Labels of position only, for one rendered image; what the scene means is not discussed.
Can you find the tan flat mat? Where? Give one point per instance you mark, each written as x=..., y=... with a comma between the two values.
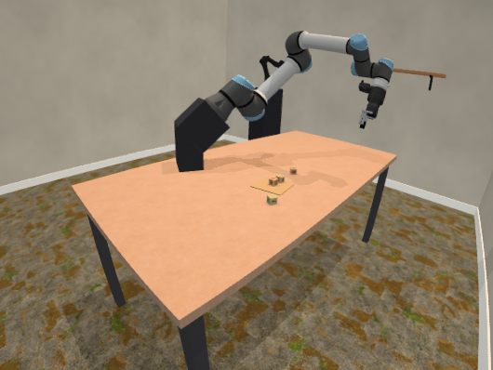
x=279, y=189

